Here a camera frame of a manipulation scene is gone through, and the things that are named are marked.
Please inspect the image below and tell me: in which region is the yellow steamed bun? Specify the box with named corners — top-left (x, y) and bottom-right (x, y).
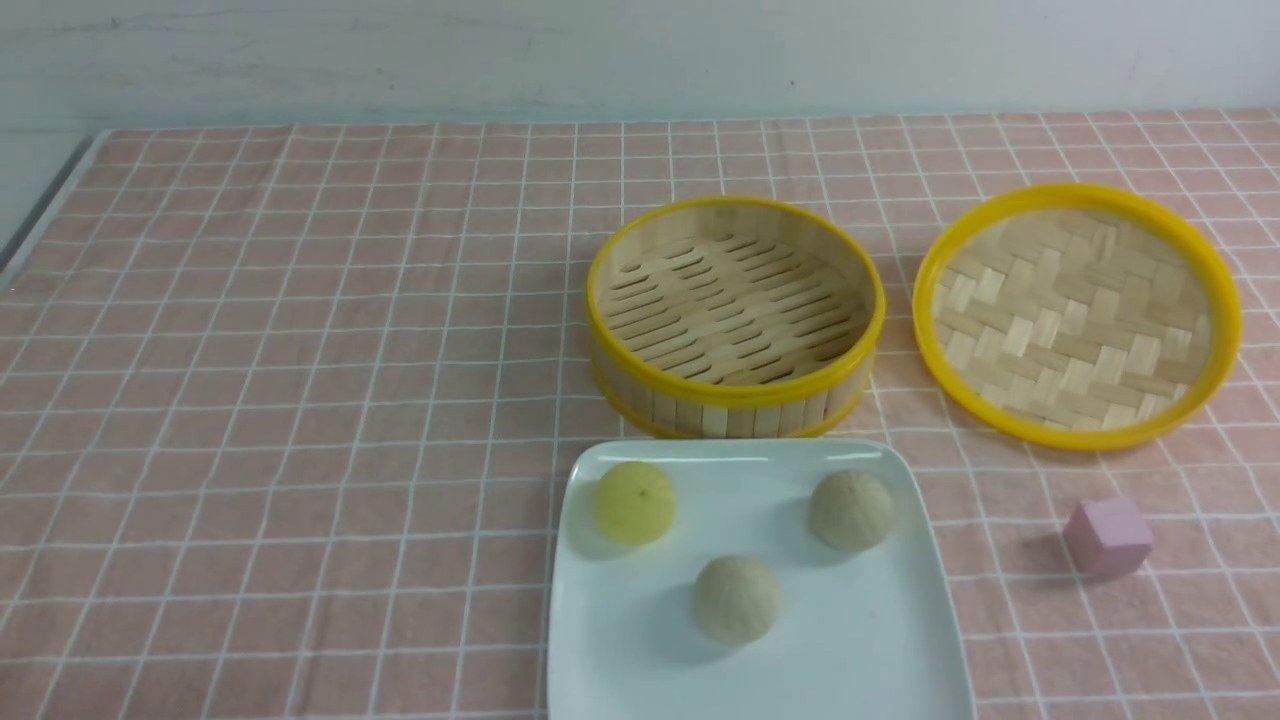
top-left (591, 461), bottom-right (678, 547)

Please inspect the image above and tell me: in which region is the white steamed bun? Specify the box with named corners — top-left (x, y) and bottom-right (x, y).
top-left (808, 470), bottom-right (896, 553)
top-left (694, 556), bottom-right (783, 647)

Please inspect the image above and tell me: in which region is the white square plate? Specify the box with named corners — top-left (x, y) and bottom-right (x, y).
top-left (547, 438), bottom-right (977, 719)

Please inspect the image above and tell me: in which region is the yellow-rimmed bamboo steamer basket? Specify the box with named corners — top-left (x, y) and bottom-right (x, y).
top-left (585, 196), bottom-right (887, 439)

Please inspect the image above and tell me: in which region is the pink checkered tablecloth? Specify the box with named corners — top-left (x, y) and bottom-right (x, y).
top-left (1, 109), bottom-right (1277, 719)

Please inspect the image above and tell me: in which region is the yellow-rimmed woven steamer lid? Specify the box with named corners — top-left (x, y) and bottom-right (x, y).
top-left (911, 183), bottom-right (1243, 452)

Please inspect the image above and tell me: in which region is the pink cube block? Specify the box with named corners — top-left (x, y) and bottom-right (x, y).
top-left (1062, 496), bottom-right (1155, 580)

